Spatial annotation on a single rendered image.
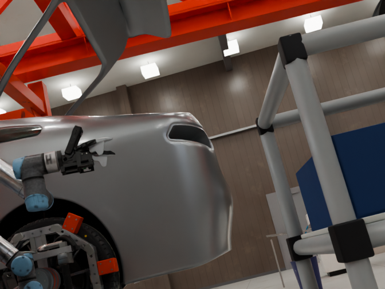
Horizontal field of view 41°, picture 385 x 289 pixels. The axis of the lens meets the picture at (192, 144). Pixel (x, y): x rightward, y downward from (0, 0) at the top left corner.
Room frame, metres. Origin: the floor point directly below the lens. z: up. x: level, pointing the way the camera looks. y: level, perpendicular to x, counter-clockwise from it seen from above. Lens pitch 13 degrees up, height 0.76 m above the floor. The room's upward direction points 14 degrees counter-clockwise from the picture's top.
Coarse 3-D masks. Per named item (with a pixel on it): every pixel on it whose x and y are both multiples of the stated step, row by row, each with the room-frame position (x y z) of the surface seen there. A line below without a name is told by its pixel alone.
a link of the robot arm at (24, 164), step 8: (16, 160) 1.70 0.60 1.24; (24, 160) 1.70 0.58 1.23; (32, 160) 1.70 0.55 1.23; (40, 160) 1.70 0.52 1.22; (16, 168) 1.69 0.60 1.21; (24, 168) 1.69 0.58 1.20; (32, 168) 1.70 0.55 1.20; (40, 168) 1.71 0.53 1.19; (16, 176) 1.70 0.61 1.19; (24, 176) 1.70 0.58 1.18; (32, 176) 1.70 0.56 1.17
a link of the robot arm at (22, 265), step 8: (0, 240) 2.00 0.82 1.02; (0, 248) 1.99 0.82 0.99; (8, 248) 2.00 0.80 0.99; (16, 248) 2.03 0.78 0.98; (0, 256) 1.99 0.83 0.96; (8, 256) 1.99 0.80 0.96; (16, 256) 2.00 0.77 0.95; (24, 256) 2.00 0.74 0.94; (8, 264) 2.00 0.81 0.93; (16, 264) 1.98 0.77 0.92; (24, 264) 1.99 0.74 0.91; (32, 264) 2.04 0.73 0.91; (16, 272) 1.98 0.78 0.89; (24, 272) 1.99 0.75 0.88
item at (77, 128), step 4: (76, 128) 1.75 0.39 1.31; (80, 128) 1.75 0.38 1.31; (72, 132) 1.74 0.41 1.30; (76, 132) 1.75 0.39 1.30; (80, 132) 1.76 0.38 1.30; (72, 136) 1.74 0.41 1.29; (76, 136) 1.74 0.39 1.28; (80, 136) 1.77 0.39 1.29; (72, 140) 1.74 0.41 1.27; (76, 140) 1.75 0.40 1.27; (68, 144) 1.74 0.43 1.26; (72, 144) 1.74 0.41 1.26; (76, 144) 1.77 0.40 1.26; (68, 148) 1.74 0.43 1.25; (72, 148) 1.74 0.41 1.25; (64, 152) 1.73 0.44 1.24; (68, 152) 1.73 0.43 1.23
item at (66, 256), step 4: (68, 252) 2.42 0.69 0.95; (60, 256) 2.39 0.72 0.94; (64, 256) 2.39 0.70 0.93; (68, 256) 2.40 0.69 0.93; (72, 256) 2.47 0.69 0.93; (60, 260) 2.39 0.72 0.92; (64, 260) 2.39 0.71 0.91; (68, 260) 2.39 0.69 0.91; (72, 260) 2.46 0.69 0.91; (60, 264) 2.39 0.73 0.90
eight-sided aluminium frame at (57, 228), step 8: (56, 224) 2.61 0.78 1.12; (24, 232) 2.61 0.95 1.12; (32, 232) 2.61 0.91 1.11; (40, 232) 2.62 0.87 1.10; (48, 232) 2.61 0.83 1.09; (56, 232) 2.61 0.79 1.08; (64, 232) 2.61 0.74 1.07; (16, 240) 2.61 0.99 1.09; (24, 240) 2.64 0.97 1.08; (80, 240) 2.61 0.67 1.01; (88, 248) 2.61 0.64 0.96; (88, 256) 2.61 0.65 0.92; (96, 256) 2.66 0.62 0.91; (96, 264) 2.61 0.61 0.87; (96, 272) 2.61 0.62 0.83; (96, 280) 2.61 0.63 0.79; (96, 288) 2.61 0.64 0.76
